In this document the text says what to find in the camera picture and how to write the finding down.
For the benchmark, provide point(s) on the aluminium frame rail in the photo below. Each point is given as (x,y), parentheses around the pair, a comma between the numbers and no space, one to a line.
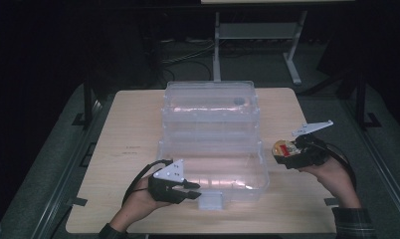
(380,159)
(58,186)

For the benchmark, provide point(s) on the black metal stand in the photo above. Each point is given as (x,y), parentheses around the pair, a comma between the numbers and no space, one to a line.
(362,99)
(87,99)

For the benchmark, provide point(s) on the black tape strip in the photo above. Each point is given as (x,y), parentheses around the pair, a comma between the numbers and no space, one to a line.
(77,201)
(330,201)

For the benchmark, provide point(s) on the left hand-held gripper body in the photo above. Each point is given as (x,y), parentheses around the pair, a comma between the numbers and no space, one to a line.
(168,186)

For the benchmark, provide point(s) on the small red and yellow item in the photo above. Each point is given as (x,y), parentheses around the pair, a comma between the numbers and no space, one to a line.
(284,147)

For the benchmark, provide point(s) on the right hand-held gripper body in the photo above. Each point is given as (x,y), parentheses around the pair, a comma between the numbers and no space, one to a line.
(309,152)

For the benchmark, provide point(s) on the person's right hand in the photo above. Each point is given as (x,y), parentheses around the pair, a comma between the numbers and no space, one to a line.
(334,179)

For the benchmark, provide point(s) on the person's left hand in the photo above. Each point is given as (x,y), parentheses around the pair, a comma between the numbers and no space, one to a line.
(138,202)

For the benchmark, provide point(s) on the grey metal desk frame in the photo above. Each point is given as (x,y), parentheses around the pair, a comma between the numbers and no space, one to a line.
(257,30)

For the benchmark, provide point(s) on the clear plastic storage box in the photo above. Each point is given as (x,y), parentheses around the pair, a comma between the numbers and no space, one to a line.
(214,132)

